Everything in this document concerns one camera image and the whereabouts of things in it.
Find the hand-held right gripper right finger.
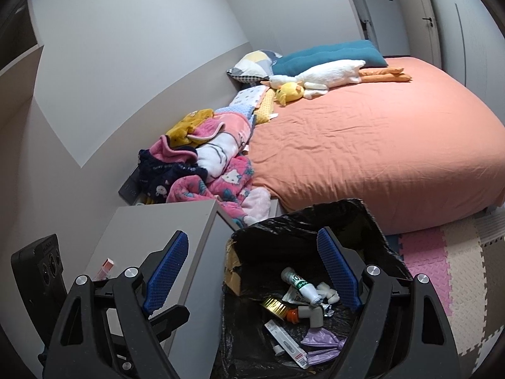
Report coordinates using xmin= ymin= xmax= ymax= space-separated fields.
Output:
xmin=317 ymin=227 xmax=462 ymax=379

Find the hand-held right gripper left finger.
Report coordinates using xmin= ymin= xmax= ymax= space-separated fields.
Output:
xmin=43 ymin=229 xmax=190 ymax=379

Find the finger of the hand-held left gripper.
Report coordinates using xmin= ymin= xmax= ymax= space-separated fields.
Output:
xmin=152 ymin=304 xmax=190 ymax=344

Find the cardboard bin with black bag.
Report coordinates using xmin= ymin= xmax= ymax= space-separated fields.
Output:
xmin=221 ymin=198 xmax=413 ymax=379

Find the small pink tube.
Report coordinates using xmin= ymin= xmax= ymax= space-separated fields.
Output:
xmin=94 ymin=258 xmax=115 ymax=281

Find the knotted purple plastic bag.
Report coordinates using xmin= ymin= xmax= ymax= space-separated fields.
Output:
xmin=300 ymin=329 xmax=348 ymax=364

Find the long white carton box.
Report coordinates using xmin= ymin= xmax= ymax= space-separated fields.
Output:
xmin=264 ymin=320 xmax=309 ymax=369

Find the white pipe elbow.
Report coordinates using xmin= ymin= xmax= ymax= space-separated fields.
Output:
xmin=296 ymin=305 xmax=324 ymax=328

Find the white bottle with green label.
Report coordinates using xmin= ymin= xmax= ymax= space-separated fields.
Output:
xmin=281 ymin=267 xmax=322 ymax=306

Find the grey bedside cabinet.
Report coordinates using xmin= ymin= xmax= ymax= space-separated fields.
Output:
xmin=81 ymin=199 xmax=241 ymax=364

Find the white paper packet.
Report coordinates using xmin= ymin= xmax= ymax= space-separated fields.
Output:
xmin=282 ymin=284 xmax=306 ymax=304

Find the black ribbed panel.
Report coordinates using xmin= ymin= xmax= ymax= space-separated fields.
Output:
xmin=118 ymin=168 xmax=140 ymax=206

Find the navy printed garment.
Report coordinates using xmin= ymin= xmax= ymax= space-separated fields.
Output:
xmin=138 ymin=146 xmax=208 ymax=200

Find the light pink fluffy cloth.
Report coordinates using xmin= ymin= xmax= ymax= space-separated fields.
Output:
xmin=241 ymin=187 xmax=271 ymax=222

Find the pink printed blanket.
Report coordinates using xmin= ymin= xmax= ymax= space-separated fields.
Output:
xmin=160 ymin=112 xmax=257 ymax=226

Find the foam puzzle floor mat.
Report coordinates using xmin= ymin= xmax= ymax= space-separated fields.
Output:
xmin=396 ymin=213 xmax=505 ymax=379

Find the bed with orange sheet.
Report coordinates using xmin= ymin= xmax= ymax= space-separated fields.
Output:
xmin=247 ymin=56 xmax=505 ymax=235

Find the mustard yellow garment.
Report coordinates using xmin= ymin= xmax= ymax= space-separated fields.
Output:
xmin=166 ymin=108 xmax=214 ymax=147

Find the yellow duck plush toy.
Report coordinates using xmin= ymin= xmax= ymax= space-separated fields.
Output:
xmin=275 ymin=82 xmax=305 ymax=106

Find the white dotted cloth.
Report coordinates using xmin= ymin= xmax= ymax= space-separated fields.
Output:
xmin=229 ymin=86 xmax=269 ymax=109

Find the white goose plush toy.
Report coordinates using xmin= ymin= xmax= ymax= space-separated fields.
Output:
xmin=260 ymin=60 xmax=413 ymax=99

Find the teal pillow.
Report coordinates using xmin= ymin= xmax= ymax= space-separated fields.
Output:
xmin=272 ymin=40 xmax=388 ymax=76

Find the patchwork pillow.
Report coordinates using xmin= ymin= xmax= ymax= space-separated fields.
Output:
xmin=227 ymin=50 xmax=282 ymax=84

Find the white door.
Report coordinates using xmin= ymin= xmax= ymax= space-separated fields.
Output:
xmin=349 ymin=0 xmax=413 ymax=58

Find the white wardrobe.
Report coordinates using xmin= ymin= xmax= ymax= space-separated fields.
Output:
xmin=418 ymin=0 xmax=505 ymax=87

